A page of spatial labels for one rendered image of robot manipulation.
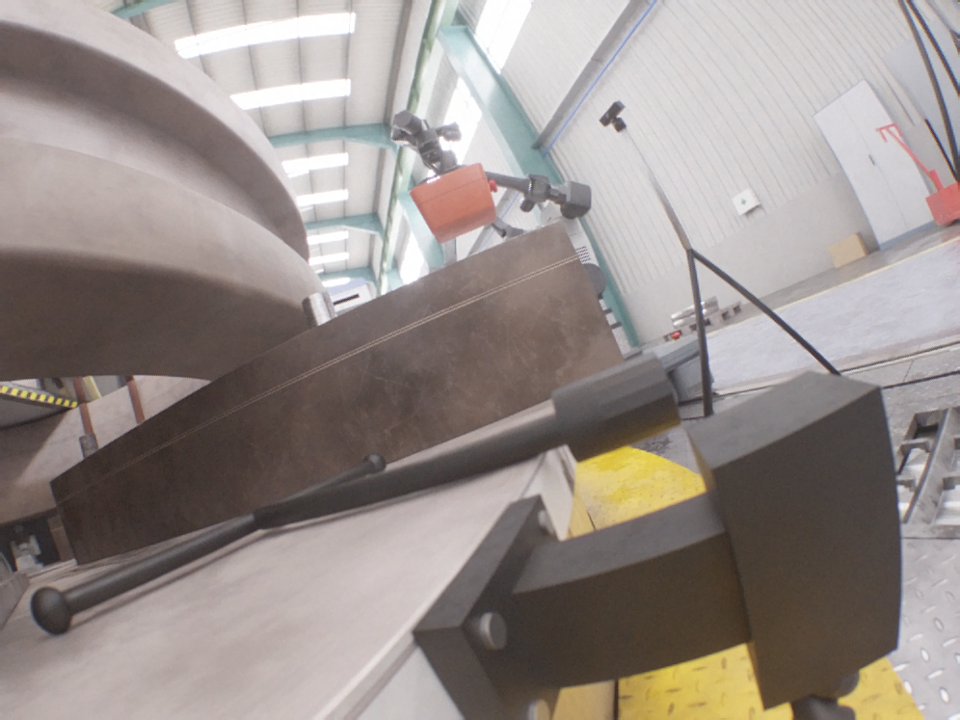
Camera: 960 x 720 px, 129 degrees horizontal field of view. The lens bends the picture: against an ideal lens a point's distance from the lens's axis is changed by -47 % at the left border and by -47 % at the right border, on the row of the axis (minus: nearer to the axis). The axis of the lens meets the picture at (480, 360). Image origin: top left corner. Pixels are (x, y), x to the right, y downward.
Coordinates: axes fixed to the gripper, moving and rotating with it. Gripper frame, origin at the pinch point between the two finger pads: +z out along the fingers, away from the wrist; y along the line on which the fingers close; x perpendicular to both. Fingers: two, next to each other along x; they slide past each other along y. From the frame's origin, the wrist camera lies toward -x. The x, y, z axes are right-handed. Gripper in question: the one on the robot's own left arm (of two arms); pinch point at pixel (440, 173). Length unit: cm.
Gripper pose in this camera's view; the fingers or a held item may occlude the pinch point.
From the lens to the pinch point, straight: 124.6
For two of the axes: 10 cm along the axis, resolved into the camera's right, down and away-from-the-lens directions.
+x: -9.2, 3.9, 0.6
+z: 3.8, 9.2, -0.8
